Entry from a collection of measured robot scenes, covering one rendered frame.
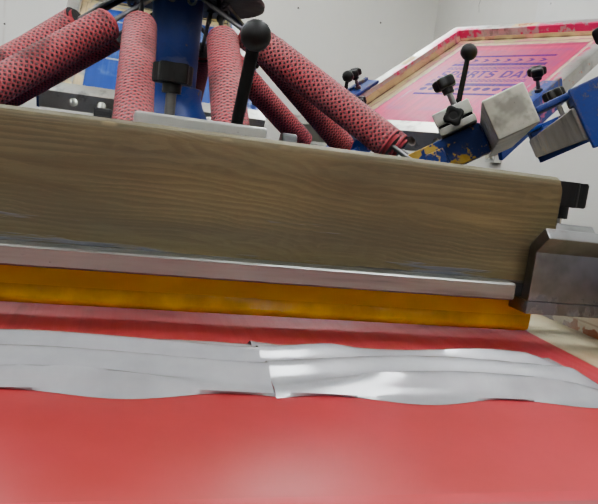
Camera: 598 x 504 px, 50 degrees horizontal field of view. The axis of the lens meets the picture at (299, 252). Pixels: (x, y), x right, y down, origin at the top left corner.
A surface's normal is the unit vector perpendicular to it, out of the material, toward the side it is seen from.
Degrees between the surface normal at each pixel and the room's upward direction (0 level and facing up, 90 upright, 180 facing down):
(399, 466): 0
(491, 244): 90
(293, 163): 90
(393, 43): 90
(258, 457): 0
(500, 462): 0
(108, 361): 33
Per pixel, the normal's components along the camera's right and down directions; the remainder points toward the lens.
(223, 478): 0.12, -0.98
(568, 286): 0.25, 0.17
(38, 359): 0.22, -0.79
